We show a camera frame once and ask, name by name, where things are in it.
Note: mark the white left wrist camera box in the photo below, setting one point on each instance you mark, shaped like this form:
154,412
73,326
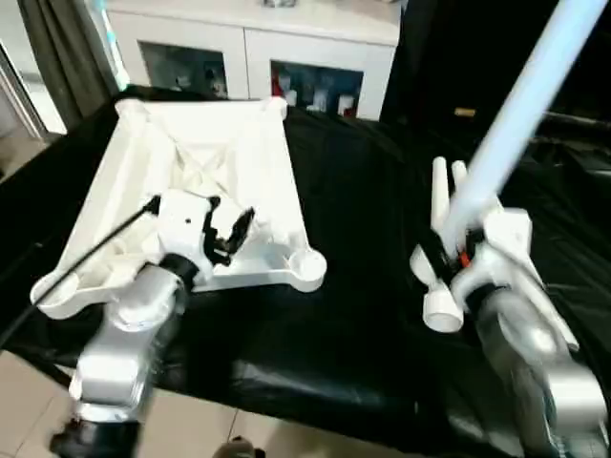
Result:
183,229

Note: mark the white glass-door cabinet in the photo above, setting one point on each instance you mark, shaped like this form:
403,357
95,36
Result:
248,33

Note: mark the white plastic table top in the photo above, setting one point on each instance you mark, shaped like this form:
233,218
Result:
143,157

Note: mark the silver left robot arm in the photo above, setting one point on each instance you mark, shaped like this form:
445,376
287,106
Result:
129,343

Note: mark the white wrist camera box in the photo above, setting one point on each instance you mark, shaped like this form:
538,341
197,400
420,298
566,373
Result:
508,234
183,229

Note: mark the grey ornament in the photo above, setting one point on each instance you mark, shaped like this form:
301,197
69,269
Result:
276,3

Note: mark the red package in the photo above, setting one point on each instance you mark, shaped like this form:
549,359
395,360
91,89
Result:
277,87

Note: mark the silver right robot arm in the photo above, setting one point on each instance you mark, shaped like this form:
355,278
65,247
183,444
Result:
534,381

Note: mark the black plastic mat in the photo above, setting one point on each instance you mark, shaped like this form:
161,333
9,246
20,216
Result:
363,214

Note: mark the grey curtain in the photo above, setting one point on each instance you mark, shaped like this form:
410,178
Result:
67,62

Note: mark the dark metal rod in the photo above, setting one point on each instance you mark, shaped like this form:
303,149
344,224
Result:
577,121

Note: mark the black box gold label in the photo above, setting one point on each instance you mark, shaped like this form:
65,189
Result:
429,57

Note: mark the small white jar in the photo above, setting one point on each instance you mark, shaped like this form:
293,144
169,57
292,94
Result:
345,105
292,98

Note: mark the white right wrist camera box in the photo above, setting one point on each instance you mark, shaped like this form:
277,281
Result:
508,234

